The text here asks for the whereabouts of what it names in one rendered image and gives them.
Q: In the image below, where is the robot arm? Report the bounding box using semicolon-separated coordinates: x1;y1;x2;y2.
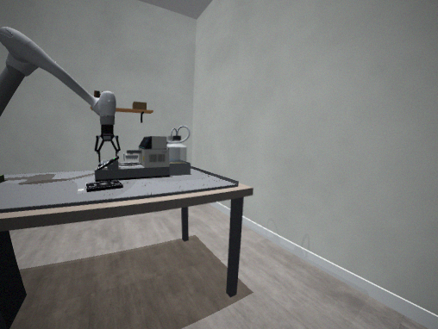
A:
0;27;116;125

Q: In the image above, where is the black rectangular frame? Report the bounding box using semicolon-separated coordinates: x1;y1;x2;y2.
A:
86;180;123;192

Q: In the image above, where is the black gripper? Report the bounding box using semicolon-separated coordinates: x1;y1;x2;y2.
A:
95;125;121;162

